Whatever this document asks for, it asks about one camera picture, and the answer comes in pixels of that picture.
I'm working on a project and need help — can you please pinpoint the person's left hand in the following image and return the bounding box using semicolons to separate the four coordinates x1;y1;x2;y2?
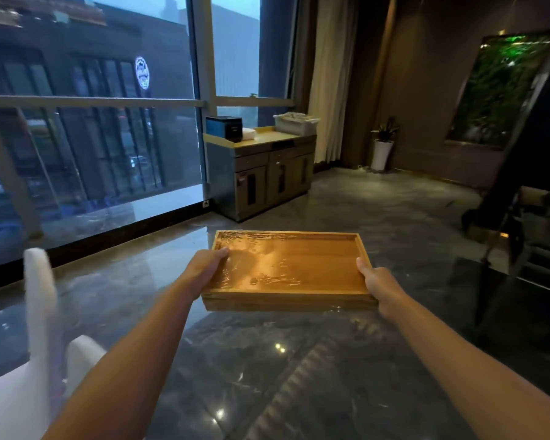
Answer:
179;247;230;301

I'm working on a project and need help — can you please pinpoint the person's right hand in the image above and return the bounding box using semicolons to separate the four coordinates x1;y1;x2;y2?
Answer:
356;257;408;319

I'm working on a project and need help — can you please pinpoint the wooden tray with plastic wrap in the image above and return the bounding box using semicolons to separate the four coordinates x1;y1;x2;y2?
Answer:
202;230;379;312

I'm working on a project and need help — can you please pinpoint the person's right forearm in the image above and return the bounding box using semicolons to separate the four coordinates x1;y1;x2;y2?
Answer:
379;295;550;440

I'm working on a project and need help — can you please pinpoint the person's left forearm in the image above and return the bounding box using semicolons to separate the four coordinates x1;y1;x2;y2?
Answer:
42;279;196;440

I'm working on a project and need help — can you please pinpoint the wooden service cabinet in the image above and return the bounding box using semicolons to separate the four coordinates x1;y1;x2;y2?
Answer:
203;126;317;222

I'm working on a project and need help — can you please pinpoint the potted plant in white pot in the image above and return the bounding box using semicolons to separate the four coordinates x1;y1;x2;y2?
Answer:
370;116;401;173

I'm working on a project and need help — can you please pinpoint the black box appliance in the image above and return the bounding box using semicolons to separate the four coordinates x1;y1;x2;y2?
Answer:
205;116;243;142

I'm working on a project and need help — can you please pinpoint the white plastic container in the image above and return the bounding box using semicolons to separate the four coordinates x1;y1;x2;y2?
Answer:
273;112;321;136

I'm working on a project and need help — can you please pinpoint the beige curtain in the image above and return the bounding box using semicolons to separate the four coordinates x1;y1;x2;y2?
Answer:
307;0;361;164

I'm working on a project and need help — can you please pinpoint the round illuminated sign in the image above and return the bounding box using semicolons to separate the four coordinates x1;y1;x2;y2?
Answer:
135;56;150;90

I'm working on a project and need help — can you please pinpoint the metal window railing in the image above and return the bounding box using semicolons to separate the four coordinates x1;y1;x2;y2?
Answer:
0;94;297;110

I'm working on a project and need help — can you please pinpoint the green plant wall panel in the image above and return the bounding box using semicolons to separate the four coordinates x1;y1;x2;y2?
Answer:
445;29;550;149

